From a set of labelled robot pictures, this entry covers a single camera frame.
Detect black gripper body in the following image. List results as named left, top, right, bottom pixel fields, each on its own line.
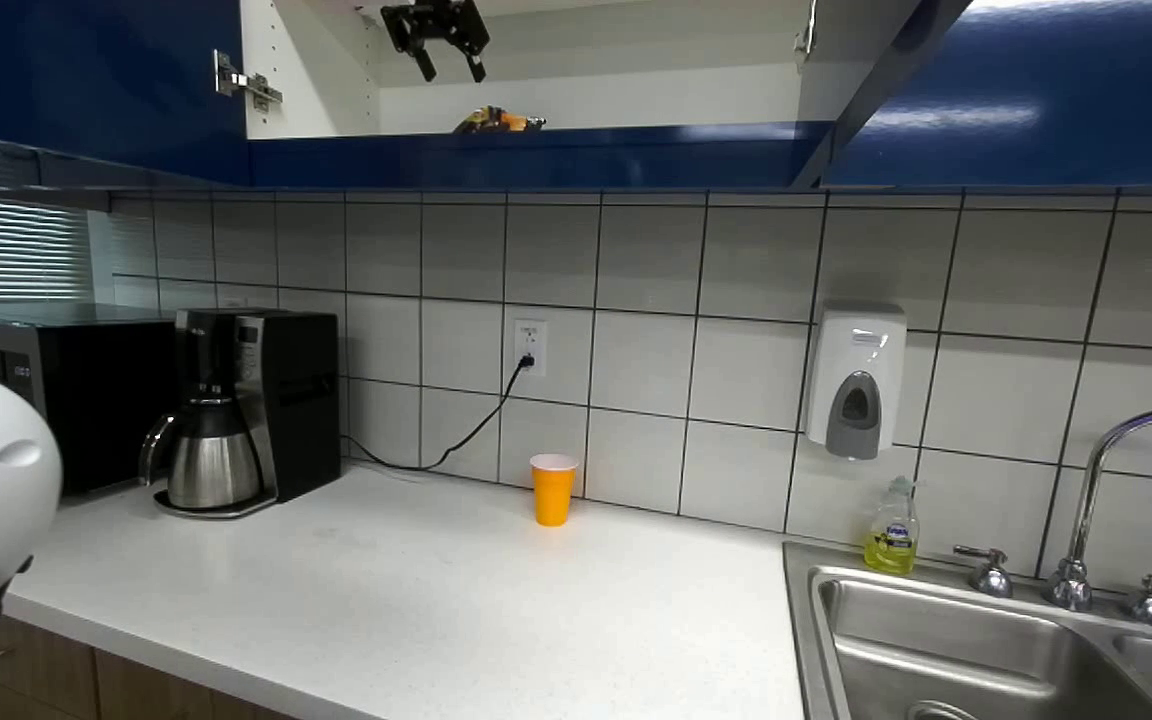
left=380, top=0, right=492, bottom=60

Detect metal cabinet hinge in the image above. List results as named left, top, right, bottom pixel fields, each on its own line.
left=207, top=49, right=288, bottom=117
left=794, top=0, right=824, bottom=60

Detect blue cabinet door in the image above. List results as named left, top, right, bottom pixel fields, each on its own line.
left=794, top=0, right=1152, bottom=192
left=0, top=0, right=252, bottom=192

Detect wooden lower cabinet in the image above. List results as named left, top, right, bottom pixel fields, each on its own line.
left=0, top=611, right=288, bottom=720

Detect steel black coffee maker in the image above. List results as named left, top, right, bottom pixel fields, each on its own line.
left=148, top=307, right=343, bottom=519

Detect orange plastic cup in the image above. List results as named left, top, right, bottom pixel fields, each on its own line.
left=530, top=453, right=579, bottom=533

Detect white window blinds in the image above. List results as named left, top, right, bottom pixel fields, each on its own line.
left=0, top=192, right=95, bottom=311

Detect stainless steel coffee carafe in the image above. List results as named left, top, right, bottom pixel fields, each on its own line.
left=136, top=385, right=268, bottom=516

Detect black microwave oven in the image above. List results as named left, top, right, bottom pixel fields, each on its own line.
left=0, top=317, right=182, bottom=501

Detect yellow dish soap bottle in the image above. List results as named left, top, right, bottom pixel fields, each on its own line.
left=860, top=477, right=925, bottom=579

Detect stainless steel sink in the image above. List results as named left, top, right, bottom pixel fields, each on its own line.
left=780, top=535, right=1152, bottom=720

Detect chrome sink faucet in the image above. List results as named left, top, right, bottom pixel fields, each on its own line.
left=954, top=406, right=1152, bottom=628

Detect blue upper wall cabinet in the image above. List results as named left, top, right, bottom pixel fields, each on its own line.
left=236, top=0, right=902, bottom=196

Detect white wall outlet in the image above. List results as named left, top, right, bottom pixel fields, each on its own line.
left=505, top=311, right=553, bottom=385

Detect black power cord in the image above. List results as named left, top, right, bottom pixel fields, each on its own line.
left=340, top=358, right=537, bottom=477

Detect white wall soap dispenser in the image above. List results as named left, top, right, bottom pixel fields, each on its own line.
left=804, top=307, right=913, bottom=463

